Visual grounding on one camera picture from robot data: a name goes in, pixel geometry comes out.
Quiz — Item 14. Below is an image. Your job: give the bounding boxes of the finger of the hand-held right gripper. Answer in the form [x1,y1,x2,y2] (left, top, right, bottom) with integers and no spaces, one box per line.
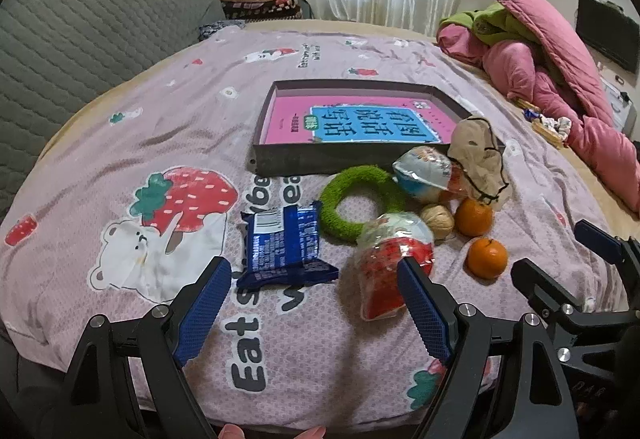
[573,218,640,291]
[510,258,626,361]

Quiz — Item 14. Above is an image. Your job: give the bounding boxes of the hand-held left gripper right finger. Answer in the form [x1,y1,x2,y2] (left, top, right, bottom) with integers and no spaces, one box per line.
[396,256,576,439]

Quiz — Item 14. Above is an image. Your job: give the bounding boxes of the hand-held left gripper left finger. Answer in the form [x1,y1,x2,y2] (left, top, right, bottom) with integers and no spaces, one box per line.
[55,255,234,439]

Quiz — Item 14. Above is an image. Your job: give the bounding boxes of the orange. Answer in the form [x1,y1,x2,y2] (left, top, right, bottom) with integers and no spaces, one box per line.
[455,198,494,238]
[466,238,509,280]

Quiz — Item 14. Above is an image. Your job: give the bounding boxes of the packaged red white toy egg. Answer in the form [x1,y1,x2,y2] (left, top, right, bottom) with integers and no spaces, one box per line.
[350,212,437,322]
[392,146,468,204]

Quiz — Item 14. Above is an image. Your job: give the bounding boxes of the walnut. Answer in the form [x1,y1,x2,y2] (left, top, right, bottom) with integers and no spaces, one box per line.
[420,203,455,240]

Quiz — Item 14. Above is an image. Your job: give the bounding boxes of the blue snack packet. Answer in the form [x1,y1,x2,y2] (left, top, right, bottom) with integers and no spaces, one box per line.
[235,200,340,291]

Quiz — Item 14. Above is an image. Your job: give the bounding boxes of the green fluffy ring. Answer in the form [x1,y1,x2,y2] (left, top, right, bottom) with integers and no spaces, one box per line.
[318,165,407,240]

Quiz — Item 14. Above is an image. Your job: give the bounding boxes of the beige mesh bag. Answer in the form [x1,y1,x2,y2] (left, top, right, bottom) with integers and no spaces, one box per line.
[446,115,512,210]

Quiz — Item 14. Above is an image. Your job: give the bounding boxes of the dark grey box tray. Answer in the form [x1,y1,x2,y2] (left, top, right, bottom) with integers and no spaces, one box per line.
[247,79,506,178]

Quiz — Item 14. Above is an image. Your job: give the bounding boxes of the person's left hand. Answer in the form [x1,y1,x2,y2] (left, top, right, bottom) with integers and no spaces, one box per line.
[220,423,328,439]

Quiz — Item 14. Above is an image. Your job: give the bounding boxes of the white patterned cloth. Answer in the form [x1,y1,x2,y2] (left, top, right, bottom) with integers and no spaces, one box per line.
[539,115,573,136]

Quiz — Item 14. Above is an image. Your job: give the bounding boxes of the white television stand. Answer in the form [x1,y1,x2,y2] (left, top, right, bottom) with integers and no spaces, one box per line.
[599,73,637,132]

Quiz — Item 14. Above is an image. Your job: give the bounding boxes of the pink quilt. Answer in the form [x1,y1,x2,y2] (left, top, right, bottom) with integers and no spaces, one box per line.
[436,0,640,214]

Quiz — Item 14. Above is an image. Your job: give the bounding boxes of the black television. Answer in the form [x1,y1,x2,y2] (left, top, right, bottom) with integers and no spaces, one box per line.
[575,0,640,74]

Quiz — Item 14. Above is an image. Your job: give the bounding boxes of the pink book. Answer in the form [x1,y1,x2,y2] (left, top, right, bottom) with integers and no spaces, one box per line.
[264,95,461,146]

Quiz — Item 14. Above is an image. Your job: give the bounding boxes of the green garment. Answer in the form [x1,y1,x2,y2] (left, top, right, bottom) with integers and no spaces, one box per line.
[440,1,543,50]

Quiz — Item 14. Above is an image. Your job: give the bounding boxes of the pink printed bed sheet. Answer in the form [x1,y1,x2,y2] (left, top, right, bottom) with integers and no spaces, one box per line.
[0,21,636,425]

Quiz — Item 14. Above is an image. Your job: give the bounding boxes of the dark blue crocheted cloth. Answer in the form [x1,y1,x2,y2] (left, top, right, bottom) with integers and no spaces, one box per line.
[199,20,247,42]

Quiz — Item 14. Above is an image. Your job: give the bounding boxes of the grey quilted cover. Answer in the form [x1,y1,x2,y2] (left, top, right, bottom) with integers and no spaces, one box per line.
[0,0,226,220]

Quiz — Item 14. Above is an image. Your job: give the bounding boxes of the dark patterned folded blanket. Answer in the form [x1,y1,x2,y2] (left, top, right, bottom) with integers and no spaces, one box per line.
[222,0,304,20]

